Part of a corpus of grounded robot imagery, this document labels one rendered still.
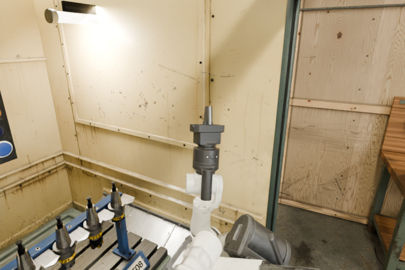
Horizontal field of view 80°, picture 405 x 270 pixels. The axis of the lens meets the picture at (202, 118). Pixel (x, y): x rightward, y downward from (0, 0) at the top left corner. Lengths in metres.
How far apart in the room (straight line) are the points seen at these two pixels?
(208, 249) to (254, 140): 0.58
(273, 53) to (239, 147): 0.42
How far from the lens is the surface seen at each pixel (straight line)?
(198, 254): 0.55
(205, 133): 0.77
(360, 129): 2.78
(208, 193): 0.78
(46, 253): 0.99
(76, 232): 1.02
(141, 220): 1.60
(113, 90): 1.42
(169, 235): 1.49
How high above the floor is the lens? 1.85
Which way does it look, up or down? 18 degrees down
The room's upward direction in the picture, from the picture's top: straight up
